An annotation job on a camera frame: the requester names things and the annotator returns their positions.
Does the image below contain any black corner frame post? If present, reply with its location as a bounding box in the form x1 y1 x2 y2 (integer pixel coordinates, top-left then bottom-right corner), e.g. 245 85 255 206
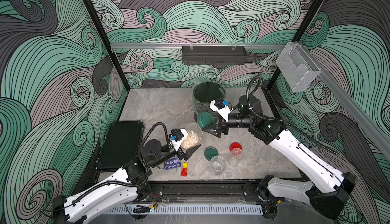
82 0 131 93

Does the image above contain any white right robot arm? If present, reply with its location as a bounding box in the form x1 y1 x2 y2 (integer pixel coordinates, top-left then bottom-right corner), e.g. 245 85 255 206
197 112 356 220

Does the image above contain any green-lidded oatmeal jar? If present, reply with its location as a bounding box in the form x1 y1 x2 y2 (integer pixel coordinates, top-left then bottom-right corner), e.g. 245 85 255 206
181 123 203 150

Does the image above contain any clear acrylic wall holder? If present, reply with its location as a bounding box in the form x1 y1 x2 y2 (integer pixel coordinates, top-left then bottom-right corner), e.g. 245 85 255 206
276 42 321 92

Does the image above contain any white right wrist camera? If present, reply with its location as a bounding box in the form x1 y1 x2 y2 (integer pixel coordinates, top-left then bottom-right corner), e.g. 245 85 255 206
210 99 233 121

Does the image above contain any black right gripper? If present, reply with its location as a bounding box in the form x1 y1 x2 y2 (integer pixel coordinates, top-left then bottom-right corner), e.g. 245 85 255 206
203 107 254 137

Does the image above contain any red jar lid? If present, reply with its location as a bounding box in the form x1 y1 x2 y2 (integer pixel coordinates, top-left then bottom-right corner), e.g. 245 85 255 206
229 142 242 152

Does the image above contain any red-lidded oatmeal jar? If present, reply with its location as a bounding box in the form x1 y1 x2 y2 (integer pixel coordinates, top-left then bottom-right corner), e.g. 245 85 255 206
227 148 244 167

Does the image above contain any white slotted cable duct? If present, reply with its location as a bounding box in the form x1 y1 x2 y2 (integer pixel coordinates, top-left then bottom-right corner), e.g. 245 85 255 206
105 204 263 215

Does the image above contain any black flat tray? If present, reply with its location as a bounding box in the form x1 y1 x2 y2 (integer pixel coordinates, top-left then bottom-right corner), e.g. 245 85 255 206
96 121 144 172

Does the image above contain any glass oatmeal jar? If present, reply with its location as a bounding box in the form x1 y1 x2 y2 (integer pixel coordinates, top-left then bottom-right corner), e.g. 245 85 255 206
210 156 226 176

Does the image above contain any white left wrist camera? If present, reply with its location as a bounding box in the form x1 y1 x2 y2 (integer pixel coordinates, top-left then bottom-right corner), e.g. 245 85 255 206
169 129 188 151

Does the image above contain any green jar lid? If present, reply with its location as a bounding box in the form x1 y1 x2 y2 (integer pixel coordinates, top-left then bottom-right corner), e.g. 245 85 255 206
197 111 215 129
204 146 219 161

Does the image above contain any blue card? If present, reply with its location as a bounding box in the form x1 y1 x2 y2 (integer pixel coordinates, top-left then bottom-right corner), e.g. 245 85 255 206
164 157 181 170

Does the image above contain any black wall shelf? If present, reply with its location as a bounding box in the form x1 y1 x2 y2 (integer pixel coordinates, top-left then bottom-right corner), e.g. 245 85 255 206
181 46 248 66

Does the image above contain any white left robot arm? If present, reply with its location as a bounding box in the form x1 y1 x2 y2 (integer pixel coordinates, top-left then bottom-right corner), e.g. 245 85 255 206
52 140 200 224

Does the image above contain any aluminium wall rail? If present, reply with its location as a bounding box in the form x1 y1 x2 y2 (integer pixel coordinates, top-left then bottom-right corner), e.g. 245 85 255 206
110 42 287 50

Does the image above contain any red yellow toy block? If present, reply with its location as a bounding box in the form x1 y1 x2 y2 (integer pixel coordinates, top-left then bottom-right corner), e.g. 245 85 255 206
181 163 188 177

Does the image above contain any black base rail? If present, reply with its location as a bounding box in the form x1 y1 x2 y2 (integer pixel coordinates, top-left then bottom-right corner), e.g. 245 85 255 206
134 179 291 204

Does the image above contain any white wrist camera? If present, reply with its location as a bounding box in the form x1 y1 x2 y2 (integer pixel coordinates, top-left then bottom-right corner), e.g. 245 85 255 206
210 99 233 121
169 129 188 151

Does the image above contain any black bin with green liner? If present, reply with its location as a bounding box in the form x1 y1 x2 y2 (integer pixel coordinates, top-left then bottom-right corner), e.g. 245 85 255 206
192 82 226 122

